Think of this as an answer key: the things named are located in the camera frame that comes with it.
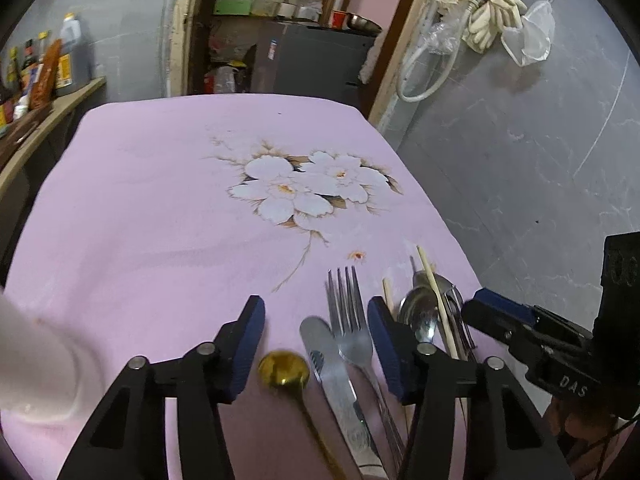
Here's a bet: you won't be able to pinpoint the wooden kitchen counter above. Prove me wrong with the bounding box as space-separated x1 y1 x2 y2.
0 77 107 198

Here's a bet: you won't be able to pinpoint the oval silver spoon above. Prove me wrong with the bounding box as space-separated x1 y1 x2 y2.
411 269 457 306

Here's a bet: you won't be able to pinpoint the wooden chopstick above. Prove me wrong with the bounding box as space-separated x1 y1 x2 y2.
416 245 461 362
382 278 397 319

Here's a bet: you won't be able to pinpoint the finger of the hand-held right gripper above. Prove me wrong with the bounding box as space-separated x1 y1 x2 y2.
461 287 540 347

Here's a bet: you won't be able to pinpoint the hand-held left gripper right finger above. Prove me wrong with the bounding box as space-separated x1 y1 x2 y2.
367 296 576 480

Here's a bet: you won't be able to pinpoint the person's right hand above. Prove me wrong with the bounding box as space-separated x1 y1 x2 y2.
545 397 618 466

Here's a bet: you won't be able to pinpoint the slim stainless steel fork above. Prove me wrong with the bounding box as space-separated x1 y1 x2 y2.
444 285 477 361

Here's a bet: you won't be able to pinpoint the large dark sauce jug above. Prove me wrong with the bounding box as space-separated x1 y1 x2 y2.
54 12 94 97

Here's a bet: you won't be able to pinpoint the clear plastic bag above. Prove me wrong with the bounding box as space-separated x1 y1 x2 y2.
422 14 462 57

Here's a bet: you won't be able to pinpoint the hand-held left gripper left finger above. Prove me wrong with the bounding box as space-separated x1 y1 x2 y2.
57 296 266 480

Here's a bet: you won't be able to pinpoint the white hose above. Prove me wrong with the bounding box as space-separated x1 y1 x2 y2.
397 0 482 104

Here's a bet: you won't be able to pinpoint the orange snack packet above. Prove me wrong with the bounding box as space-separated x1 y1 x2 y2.
29 40 64 111

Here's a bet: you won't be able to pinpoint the white mesh strainer bag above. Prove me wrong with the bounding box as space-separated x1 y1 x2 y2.
501 0 556 68

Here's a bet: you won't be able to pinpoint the pink floral tablecloth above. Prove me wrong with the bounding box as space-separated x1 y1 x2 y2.
0 94 482 480

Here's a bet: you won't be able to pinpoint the stainless steel table knife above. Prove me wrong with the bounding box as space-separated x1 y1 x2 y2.
299 316 392 480

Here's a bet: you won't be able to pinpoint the metal bowl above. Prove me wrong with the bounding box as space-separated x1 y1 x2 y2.
346 14 384 34

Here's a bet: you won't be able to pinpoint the round silver spoon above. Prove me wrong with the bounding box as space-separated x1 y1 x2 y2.
397 286 444 349

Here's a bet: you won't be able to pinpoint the row of sauce bottles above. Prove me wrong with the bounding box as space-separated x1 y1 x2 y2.
0 30 51 128

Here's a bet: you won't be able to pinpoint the grey cabinet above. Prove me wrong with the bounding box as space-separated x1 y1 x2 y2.
250 21 377 112

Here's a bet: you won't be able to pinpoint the cream rubber gloves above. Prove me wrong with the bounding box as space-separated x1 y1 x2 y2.
436 0 529 55

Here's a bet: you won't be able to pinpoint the wooden door frame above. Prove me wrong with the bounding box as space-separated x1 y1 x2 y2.
165 0 443 128

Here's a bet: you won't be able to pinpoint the gold spoon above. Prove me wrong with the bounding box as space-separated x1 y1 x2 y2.
257 351 348 480

